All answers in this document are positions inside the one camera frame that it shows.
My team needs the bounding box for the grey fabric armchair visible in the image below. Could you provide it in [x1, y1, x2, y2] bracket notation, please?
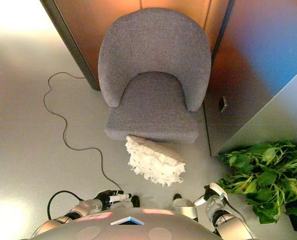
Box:
[97, 7, 212, 145]

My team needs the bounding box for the grey robot torso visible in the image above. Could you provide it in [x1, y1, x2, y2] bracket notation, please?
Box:
[19, 207, 261, 240]

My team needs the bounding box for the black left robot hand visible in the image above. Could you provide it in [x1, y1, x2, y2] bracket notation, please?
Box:
[95, 189, 133, 209]

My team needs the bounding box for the thin black floor cable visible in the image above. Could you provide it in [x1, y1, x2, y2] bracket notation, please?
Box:
[42, 71, 123, 192]

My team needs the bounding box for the wooden cabinet panel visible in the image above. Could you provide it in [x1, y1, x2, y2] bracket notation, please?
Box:
[53, 0, 236, 88]

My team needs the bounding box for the small metal door stopper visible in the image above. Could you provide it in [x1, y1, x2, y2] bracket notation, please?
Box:
[219, 95, 229, 113]

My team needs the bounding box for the green leafy plant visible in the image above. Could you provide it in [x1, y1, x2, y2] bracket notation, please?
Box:
[217, 140, 297, 225]

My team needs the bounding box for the white fringed pillow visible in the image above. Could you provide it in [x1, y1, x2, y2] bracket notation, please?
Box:
[124, 135, 187, 188]

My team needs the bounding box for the grey metallic cabinet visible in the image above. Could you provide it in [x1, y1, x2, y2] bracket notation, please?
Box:
[210, 66, 297, 158]

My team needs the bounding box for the thick black wrist cable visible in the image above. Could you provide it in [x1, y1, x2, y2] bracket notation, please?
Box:
[46, 190, 86, 221]

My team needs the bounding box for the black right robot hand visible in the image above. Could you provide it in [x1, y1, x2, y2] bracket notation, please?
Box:
[193, 182, 230, 207]

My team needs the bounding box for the dark frame post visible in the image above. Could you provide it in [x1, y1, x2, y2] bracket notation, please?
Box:
[39, 0, 101, 92]

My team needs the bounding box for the silver right robot leg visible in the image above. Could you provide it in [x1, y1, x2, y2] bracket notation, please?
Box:
[171, 193, 198, 222]

